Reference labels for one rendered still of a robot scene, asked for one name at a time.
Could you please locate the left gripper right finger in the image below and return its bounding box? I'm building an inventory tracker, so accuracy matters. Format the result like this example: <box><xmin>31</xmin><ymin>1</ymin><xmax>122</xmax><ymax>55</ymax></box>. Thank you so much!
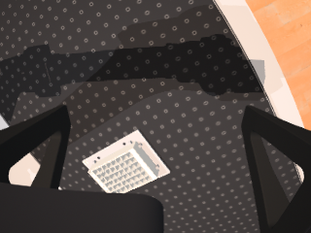
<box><xmin>241</xmin><ymin>105</ymin><xmax>311</xmax><ymax>233</ymax></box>

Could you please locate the white grid rack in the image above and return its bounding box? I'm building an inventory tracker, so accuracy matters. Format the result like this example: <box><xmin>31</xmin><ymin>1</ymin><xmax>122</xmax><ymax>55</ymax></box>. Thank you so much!
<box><xmin>88</xmin><ymin>141</ymin><xmax>159</xmax><ymax>193</ymax></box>

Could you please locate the grey rectangular metal plate with slots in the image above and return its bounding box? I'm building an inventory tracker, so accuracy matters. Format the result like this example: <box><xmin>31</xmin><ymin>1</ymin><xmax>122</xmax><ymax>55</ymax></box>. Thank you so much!
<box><xmin>83</xmin><ymin>129</ymin><xmax>170</xmax><ymax>178</ymax></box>

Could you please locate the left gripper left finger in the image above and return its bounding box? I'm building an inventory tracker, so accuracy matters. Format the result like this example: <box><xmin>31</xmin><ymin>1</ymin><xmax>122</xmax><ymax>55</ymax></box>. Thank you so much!
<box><xmin>0</xmin><ymin>105</ymin><xmax>71</xmax><ymax>188</ymax></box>

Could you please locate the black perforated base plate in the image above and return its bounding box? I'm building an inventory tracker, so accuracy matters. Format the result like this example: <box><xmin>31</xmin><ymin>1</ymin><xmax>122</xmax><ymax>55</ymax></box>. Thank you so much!
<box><xmin>0</xmin><ymin>0</ymin><xmax>276</xmax><ymax>233</ymax></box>

